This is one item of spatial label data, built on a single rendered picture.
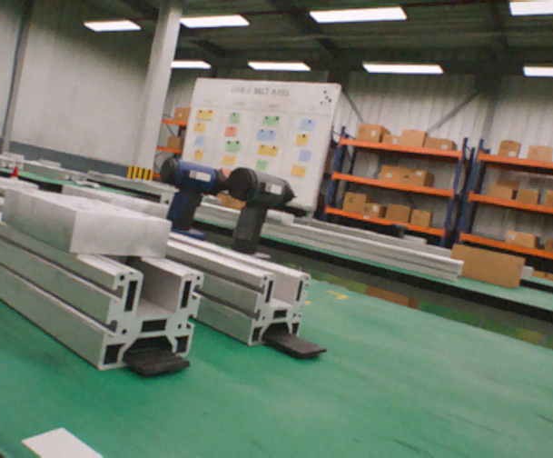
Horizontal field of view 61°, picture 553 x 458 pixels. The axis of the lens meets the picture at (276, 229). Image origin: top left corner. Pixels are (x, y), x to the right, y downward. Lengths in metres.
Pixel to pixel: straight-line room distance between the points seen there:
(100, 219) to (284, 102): 3.62
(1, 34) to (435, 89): 10.18
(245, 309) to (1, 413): 0.30
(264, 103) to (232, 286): 3.63
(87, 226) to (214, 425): 0.22
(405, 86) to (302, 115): 8.37
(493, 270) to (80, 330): 2.22
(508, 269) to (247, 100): 2.66
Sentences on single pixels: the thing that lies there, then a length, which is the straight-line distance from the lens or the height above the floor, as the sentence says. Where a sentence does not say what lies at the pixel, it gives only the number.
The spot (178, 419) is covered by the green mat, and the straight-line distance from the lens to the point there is 0.38.
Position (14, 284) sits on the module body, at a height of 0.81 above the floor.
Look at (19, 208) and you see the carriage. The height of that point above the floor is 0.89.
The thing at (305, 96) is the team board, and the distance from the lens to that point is 3.96.
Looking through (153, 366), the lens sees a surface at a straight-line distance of 0.43.
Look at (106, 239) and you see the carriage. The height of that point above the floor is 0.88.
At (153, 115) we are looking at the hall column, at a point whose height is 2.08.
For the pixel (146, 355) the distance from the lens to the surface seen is 0.46.
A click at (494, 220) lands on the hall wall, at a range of 11.05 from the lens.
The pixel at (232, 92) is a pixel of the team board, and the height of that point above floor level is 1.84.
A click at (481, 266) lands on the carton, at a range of 2.52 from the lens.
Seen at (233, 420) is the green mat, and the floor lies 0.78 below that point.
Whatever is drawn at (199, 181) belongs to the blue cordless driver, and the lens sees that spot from 1.05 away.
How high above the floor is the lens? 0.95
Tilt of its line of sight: 3 degrees down
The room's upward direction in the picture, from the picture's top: 12 degrees clockwise
